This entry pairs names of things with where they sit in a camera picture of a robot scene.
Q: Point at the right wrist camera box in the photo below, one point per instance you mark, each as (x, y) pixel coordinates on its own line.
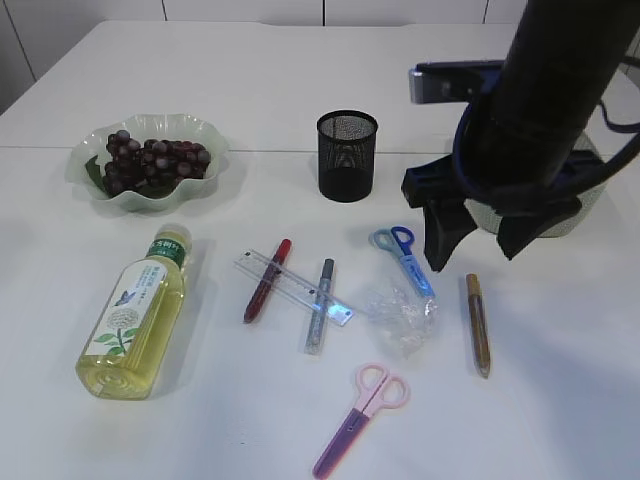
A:
(452, 82)

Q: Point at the clear plastic sheet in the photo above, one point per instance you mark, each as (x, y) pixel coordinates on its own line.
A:
(400, 320)

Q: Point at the clear plastic ruler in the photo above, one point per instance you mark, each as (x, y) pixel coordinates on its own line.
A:
(295, 287)

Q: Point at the blue small scissors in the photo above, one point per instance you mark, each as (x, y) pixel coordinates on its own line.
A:
(398, 241)

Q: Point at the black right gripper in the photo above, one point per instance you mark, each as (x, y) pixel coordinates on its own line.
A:
(526, 210)

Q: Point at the black mesh pen holder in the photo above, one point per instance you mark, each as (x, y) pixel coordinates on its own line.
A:
(346, 149)

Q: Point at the red glitter pen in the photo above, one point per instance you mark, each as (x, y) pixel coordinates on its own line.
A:
(263, 289)

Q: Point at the silver glitter pen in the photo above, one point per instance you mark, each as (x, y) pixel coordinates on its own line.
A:
(316, 330)

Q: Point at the gold glitter pen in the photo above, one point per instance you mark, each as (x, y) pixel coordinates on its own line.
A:
(478, 325)

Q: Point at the yellow tea bottle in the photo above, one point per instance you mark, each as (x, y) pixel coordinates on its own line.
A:
(122, 356)

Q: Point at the pink purple scissors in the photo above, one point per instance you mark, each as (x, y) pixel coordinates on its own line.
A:
(378, 389)

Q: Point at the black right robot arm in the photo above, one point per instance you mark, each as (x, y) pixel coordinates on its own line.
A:
(514, 149)

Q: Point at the green wavy plastic plate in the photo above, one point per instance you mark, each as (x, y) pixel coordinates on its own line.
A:
(142, 127)

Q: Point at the artificial red grape bunch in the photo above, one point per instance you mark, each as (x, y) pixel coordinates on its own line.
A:
(153, 168)

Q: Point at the green plastic woven basket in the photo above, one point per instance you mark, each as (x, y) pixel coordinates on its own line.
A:
(486, 219)

